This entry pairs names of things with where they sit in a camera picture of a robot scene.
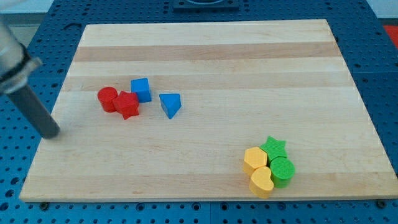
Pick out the green cylinder block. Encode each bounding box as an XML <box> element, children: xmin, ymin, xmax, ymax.
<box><xmin>270</xmin><ymin>157</ymin><xmax>295</xmax><ymax>189</ymax></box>

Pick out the green star block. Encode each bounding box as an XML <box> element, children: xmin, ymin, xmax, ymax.
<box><xmin>259</xmin><ymin>136</ymin><xmax>287</xmax><ymax>162</ymax></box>

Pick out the yellow heart block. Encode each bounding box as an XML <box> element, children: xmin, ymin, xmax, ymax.
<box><xmin>249</xmin><ymin>166</ymin><xmax>274</xmax><ymax>199</ymax></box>

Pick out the red star block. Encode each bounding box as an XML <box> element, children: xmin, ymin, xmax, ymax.
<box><xmin>113</xmin><ymin>91</ymin><xmax>139</xmax><ymax>120</ymax></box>

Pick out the blue cube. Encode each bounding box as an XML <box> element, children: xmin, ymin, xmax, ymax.
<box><xmin>131</xmin><ymin>78</ymin><xmax>152</xmax><ymax>103</ymax></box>

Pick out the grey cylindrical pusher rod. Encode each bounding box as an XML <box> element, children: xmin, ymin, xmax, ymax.
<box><xmin>7</xmin><ymin>85</ymin><xmax>60</xmax><ymax>139</ymax></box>

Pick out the blue triangle block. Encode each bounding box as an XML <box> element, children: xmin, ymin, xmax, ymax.
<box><xmin>159</xmin><ymin>93</ymin><xmax>182</xmax><ymax>119</ymax></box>

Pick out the yellow hexagon block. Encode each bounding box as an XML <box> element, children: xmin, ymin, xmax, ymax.
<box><xmin>243</xmin><ymin>147</ymin><xmax>268</xmax><ymax>176</ymax></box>

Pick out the red cylinder block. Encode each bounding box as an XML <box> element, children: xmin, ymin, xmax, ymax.
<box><xmin>97</xmin><ymin>86</ymin><xmax>118</xmax><ymax>113</ymax></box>

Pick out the wooden board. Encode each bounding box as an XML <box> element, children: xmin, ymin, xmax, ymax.
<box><xmin>19</xmin><ymin>19</ymin><xmax>397</xmax><ymax>202</ymax></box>

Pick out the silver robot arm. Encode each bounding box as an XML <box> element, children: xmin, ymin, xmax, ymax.
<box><xmin>1</xmin><ymin>18</ymin><xmax>42</xmax><ymax>95</ymax></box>

